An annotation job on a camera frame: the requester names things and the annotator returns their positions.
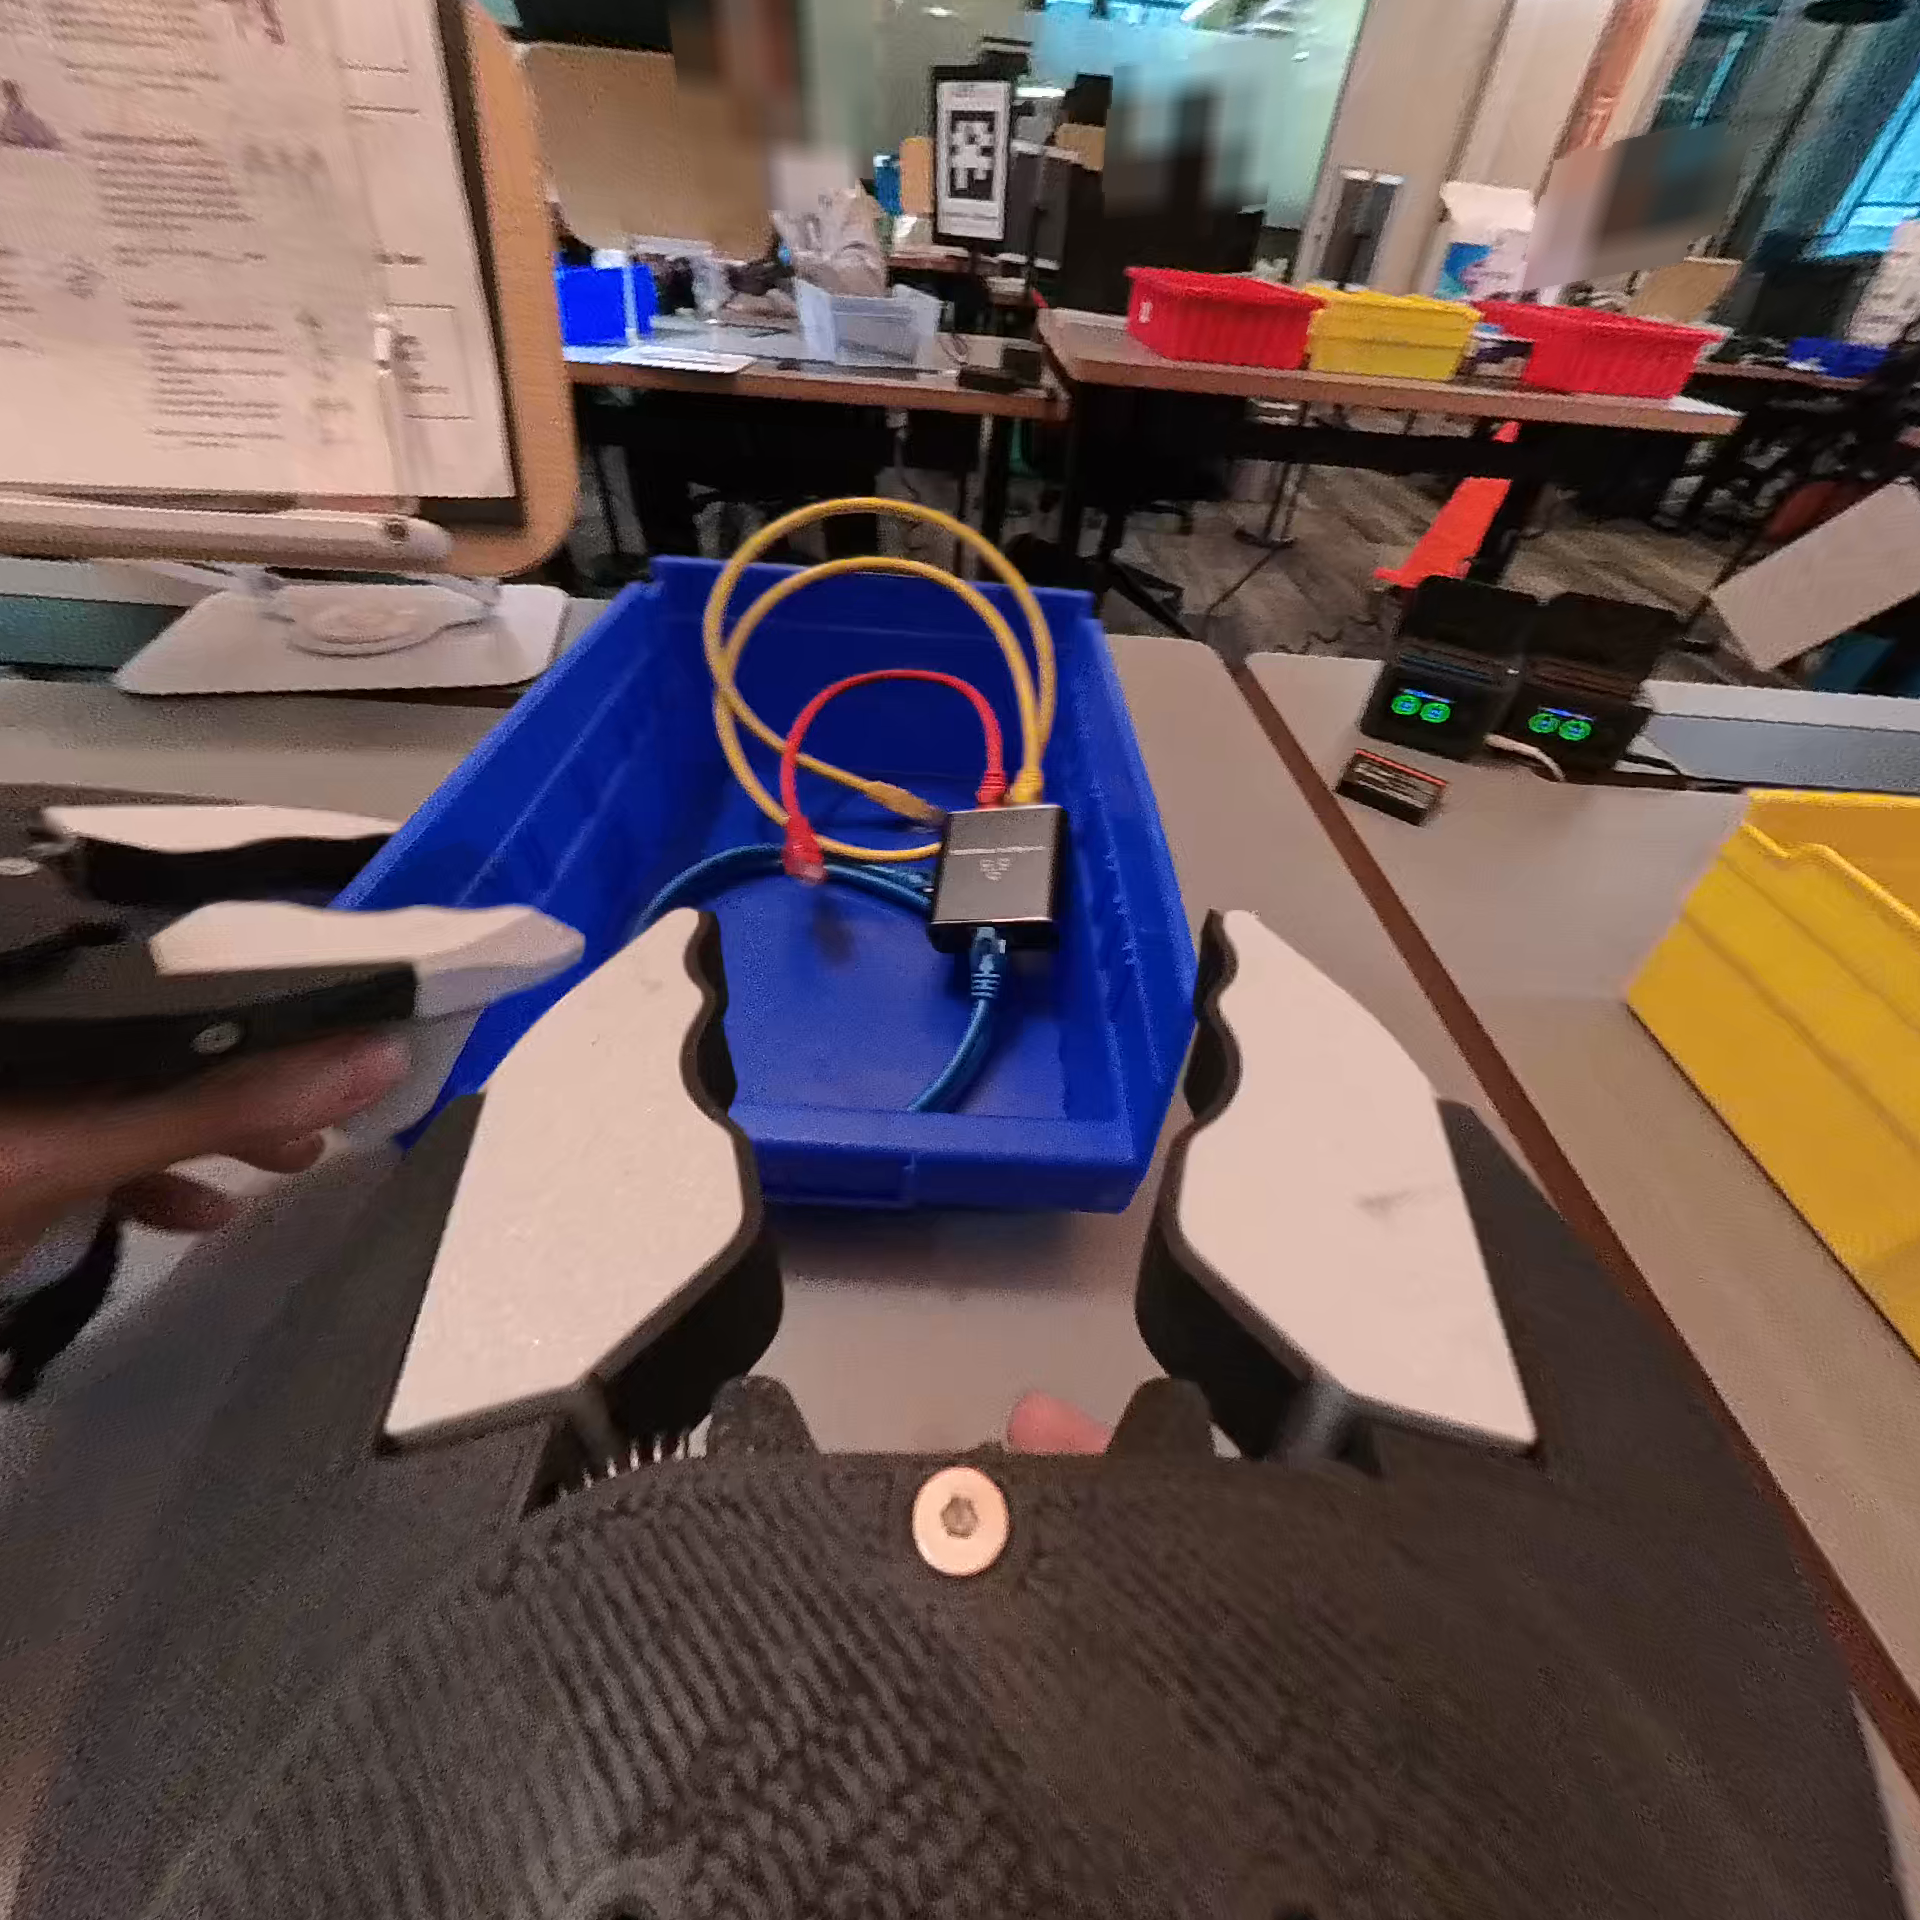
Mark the far work table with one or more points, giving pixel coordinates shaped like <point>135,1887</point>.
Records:
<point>1200,384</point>
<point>840,384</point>

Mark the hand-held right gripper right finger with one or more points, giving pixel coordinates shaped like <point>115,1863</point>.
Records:
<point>1336,1199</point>

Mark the red plastic bin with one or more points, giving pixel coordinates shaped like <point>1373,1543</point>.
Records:
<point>1221,319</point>
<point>1598,354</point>

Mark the grey flat panel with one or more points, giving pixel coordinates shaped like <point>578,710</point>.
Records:
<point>1816,579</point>

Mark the printed instruction sheet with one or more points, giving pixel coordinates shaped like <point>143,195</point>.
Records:
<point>227,228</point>

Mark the small yellow plastic bin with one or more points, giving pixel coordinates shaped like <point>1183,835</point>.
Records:
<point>1394,338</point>

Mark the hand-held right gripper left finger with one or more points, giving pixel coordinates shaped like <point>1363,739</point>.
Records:
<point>584,1186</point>

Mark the instruction sheet on stand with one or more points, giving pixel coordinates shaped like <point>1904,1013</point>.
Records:
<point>532,302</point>

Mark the small black red box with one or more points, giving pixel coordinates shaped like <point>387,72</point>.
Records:
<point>1392,788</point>

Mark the tan divider board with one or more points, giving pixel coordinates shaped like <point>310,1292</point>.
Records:
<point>599,151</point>

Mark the person's right hand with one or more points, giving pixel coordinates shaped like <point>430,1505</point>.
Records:
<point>1060,1427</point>

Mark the grey desk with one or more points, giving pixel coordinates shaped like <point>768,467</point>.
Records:
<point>1185,719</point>
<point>1575,933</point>

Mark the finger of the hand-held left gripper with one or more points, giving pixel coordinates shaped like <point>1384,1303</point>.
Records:
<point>376,938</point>
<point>211,825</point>

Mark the clear plastic container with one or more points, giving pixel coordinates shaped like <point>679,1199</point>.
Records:
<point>869,325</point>

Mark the black network splitter box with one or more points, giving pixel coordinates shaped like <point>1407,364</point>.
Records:
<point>995,871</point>

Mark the black white tag board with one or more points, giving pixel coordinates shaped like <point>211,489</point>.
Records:
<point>970,151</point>

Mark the person's left hand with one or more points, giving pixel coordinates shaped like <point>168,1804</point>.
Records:
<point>135,1155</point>

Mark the small blue plastic bin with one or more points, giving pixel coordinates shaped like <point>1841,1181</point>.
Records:
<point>599,302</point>

